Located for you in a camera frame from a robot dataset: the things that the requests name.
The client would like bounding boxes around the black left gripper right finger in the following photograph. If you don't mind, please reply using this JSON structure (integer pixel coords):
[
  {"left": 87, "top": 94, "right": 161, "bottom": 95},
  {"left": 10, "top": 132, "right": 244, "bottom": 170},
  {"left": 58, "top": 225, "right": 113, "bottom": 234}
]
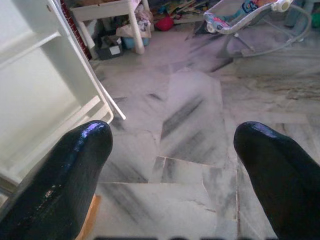
[{"left": 233, "top": 121, "right": 320, "bottom": 240}]

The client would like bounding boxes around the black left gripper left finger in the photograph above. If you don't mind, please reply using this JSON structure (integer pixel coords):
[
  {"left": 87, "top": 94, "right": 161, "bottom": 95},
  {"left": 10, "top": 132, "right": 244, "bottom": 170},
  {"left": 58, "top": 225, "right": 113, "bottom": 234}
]
[{"left": 0, "top": 120, "right": 114, "bottom": 240}]

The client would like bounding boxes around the white fridge door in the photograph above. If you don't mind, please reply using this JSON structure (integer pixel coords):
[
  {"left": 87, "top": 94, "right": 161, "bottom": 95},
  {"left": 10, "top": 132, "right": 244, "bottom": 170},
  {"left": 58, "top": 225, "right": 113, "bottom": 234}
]
[{"left": 0, "top": 0, "right": 127, "bottom": 200}]

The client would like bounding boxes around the orange wooden board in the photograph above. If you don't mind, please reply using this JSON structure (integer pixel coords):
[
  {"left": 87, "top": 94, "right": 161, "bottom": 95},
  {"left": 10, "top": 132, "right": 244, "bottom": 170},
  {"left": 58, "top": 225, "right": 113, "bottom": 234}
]
[{"left": 79, "top": 194, "right": 102, "bottom": 240}]

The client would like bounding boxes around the black box with white label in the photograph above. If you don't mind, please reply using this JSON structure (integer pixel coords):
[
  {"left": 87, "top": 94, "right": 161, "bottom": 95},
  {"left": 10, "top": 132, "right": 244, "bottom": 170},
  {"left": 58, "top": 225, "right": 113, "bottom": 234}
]
[{"left": 96, "top": 36, "right": 124, "bottom": 61}]

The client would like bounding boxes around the red lattice mat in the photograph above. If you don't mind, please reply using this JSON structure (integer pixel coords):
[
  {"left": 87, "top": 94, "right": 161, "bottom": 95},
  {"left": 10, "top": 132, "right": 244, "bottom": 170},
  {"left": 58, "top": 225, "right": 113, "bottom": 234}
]
[{"left": 59, "top": 0, "right": 93, "bottom": 61}]

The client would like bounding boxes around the blue plastic bin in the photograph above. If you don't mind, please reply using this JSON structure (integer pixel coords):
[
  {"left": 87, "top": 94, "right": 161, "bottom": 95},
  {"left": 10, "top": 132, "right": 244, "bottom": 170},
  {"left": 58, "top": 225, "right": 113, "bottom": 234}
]
[{"left": 121, "top": 36, "right": 151, "bottom": 50}]

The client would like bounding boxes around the grey baby bouncer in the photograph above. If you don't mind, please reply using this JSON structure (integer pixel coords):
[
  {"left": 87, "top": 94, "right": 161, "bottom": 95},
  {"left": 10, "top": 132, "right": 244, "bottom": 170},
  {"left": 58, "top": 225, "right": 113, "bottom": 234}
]
[{"left": 202, "top": 0, "right": 313, "bottom": 59}]

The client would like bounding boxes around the white table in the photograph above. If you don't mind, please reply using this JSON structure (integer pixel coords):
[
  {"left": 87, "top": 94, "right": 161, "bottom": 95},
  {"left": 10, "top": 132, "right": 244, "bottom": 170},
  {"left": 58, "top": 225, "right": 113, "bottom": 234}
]
[{"left": 69, "top": 0, "right": 153, "bottom": 60}]

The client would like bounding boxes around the patterned cloth bundle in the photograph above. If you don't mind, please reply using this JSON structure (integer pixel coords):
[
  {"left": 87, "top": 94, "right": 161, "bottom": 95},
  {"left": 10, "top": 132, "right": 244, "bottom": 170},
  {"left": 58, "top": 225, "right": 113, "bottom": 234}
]
[{"left": 134, "top": 3, "right": 154, "bottom": 39}]

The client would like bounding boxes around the pile of colourful toys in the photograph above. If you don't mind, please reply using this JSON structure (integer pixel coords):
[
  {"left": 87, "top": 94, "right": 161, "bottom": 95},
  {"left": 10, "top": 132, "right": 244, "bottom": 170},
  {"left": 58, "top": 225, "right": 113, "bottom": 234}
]
[{"left": 149, "top": 0, "right": 210, "bottom": 25}]

